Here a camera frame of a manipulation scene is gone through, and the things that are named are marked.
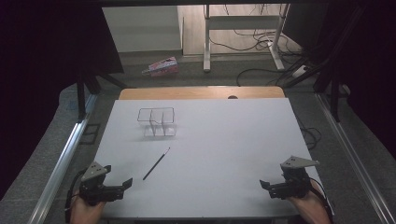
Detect pink carton box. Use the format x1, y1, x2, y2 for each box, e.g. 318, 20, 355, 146
141, 56, 180, 78

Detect person's left hand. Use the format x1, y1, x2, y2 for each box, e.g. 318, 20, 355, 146
69, 196, 107, 224

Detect white desk frame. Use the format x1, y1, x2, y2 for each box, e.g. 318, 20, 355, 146
203, 3, 291, 74

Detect aluminium rail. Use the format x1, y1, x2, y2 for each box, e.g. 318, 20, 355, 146
28, 92, 99, 224
315, 92, 396, 224

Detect thin black pen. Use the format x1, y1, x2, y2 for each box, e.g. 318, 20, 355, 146
142, 147, 171, 181

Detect black metal stand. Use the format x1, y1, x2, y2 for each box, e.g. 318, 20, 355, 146
75, 69, 128, 123
282, 6, 367, 123

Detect person's right hand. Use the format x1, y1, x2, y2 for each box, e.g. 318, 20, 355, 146
286, 179, 332, 224

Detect clear acrylic organizer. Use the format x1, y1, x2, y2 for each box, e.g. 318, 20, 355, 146
136, 106, 177, 138

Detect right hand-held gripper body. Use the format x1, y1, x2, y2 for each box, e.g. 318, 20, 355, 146
267, 155, 320, 201

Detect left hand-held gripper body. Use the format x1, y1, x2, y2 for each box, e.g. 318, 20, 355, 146
78, 161, 126, 207

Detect white power strip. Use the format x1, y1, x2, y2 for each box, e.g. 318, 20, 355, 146
291, 64, 310, 78

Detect black floor cables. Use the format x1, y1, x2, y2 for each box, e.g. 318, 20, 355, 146
207, 4, 316, 88

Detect thin black floor cable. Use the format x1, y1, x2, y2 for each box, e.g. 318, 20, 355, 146
293, 113, 323, 151

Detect black curtain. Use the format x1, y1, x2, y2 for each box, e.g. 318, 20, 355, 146
0, 0, 125, 200
281, 0, 396, 160

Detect wooden table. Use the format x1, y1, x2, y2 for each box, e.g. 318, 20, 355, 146
118, 86, 286, 101

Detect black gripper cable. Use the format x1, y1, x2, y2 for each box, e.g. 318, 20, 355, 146
307, 176, 334, 224
64, 167, 89, 224

